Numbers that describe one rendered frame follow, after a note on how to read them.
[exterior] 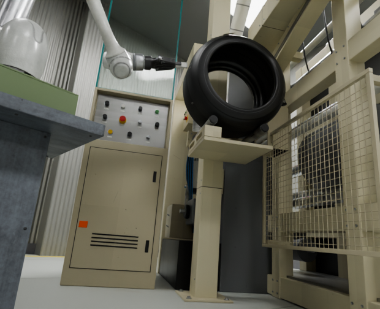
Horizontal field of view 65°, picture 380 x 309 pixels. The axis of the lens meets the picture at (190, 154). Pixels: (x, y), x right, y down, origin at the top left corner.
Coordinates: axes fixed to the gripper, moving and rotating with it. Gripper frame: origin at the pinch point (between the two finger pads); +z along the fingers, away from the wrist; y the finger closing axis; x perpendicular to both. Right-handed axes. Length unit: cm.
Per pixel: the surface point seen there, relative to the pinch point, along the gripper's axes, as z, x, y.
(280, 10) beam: 59, -33, -12
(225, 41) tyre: 23.0, -9.1, -11.5
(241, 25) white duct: 70, -79, 62
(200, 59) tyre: 8.1, 2.8, -11.0
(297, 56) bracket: 80, -16, 8
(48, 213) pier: -115, 60, 246
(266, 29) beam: 59, -33, 6
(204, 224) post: 14, 86, 27
